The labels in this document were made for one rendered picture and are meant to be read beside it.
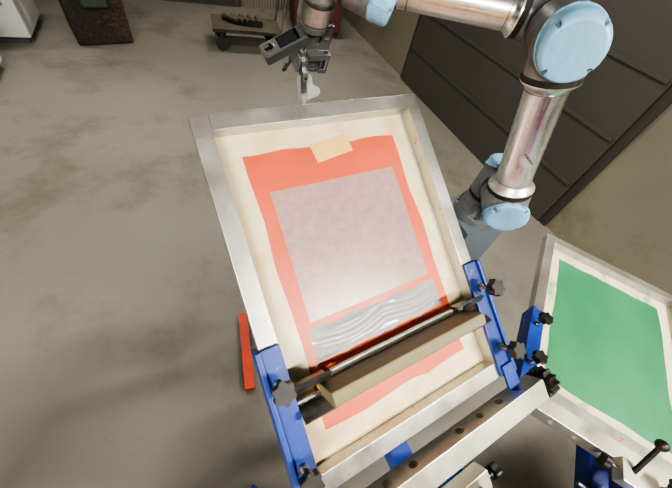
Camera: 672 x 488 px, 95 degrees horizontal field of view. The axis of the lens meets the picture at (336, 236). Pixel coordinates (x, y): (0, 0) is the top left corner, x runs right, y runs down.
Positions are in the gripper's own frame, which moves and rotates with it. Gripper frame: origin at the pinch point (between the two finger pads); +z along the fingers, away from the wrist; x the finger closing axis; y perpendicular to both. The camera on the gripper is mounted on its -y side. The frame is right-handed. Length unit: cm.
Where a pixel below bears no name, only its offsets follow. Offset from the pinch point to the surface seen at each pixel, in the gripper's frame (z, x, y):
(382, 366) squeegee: -3, -74, -9
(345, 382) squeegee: -2, -73, -16
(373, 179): -2.5, -33.5, 10.0
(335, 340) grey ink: 5, -66, -13
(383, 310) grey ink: 5, -64, 1
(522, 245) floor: 137, -62, 227
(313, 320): 4, -60, -16
